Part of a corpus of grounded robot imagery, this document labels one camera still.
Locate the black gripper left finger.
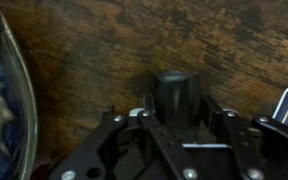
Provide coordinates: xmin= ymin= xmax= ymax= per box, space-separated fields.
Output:
xmin=48 ymin=92 xmax=199 ymax=180

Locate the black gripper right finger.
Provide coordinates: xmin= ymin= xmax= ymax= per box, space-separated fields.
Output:
xmin=199 ymin=94 xmax=288 ymax=180

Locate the blue round ceramic tray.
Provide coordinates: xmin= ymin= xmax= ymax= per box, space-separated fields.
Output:
xmin=0 ymin=0 xmax=39 ymax=180

